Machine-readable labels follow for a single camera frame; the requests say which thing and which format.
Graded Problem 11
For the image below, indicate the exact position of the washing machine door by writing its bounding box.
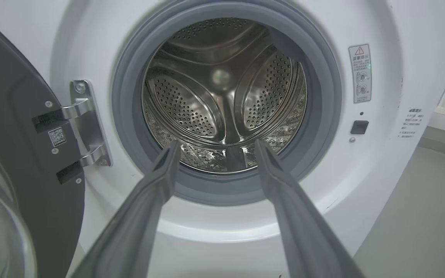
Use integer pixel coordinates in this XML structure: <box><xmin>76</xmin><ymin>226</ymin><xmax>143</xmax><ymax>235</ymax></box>
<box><xmin>0</xmin><ymin>11</ymin><xmax>86</xmax><ymax>278</ymax></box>

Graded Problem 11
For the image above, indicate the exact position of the grey warning sticker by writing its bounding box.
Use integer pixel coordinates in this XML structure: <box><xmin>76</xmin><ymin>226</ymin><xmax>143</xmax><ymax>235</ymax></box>
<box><xmin>348</xmin><ymin>44</ymin><xmax>372</xmax><ymax>104</ymax></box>

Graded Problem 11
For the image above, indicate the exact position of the black door latch socket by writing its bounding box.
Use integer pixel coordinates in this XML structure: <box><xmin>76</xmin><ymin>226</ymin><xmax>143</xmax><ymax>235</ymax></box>
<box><xmin>350</xmin><ymin>120</ymin><xmax>369</xmax><ymax>135</ymax></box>

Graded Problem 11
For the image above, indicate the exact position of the metal door hinge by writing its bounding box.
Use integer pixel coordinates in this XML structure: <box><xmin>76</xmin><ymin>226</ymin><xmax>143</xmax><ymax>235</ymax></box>
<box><xmin>61</xmin><ymin>80</ymin><xmax>112</xmax><ymax>167</ymax></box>

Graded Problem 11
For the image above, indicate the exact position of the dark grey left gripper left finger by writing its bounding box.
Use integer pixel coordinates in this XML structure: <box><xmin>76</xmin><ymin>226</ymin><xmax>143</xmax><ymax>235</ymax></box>
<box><xmin>70</xmin><ymin>140</ymin><xmax>181</xmax><ymax>278</ymax></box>

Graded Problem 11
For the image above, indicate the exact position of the white front-load washing machine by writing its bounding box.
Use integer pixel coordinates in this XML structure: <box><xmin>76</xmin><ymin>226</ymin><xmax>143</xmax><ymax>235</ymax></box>
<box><xmin>0</xmin><ymin>0</ymin><xmax>445</xmax><ymax>278</ymax></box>

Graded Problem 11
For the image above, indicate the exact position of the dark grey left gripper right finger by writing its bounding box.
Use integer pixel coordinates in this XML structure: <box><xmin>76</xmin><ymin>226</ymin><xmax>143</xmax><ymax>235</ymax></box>
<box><xmin>254</xmin><ymin>138</ymin><xmax>366</xmax><ymax>278</ymax></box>

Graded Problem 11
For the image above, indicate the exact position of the white QR code sticker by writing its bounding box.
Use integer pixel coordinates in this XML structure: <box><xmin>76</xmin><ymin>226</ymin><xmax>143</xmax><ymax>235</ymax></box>
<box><xmin>48</xmin><ymin>127</ymin><xmax>68</xmax><ymax>147</ymax></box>

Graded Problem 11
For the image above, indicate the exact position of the perforated steel washer drum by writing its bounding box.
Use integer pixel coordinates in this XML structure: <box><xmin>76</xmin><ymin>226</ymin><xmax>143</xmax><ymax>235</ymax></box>
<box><xmin>142</xmin><ymin>17</ymin><xmax>308</xmax><ymax>174</ymax></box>

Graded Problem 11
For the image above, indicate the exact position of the grey rubber door gasket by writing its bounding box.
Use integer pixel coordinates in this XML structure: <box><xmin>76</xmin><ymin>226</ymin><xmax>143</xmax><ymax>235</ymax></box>
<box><xmin>111</xmin><ymin>0</ymin><xmax>343</xmax><ymax>206</ymax></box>

